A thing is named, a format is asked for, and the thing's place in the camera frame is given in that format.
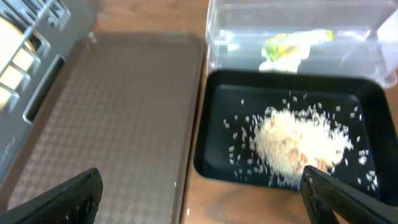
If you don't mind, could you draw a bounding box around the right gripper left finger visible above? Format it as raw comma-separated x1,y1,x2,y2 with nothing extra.
1,167,103,224

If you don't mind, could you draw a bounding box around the dark brown serving tray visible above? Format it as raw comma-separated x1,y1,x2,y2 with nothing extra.
1,32,206,223

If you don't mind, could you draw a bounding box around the clear plastic waste bin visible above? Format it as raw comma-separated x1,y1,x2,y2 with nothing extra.
205,0,397,89

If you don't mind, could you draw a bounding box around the grey plastic dish rack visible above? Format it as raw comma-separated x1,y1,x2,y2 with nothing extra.
1,0,95,182

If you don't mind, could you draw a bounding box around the spilled rice pile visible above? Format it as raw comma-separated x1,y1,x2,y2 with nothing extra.
216,96,379,192

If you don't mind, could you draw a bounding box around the yellow round plate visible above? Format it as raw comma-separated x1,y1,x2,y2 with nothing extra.
1,17,35,91

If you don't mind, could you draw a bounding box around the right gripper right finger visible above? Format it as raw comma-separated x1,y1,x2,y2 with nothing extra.
300,166,397,223

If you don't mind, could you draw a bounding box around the green snack wrapper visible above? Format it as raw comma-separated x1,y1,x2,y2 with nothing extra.
261,29,335,62

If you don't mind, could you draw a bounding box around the black rectangular tray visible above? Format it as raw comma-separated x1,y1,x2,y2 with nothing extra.
194,70,397,206

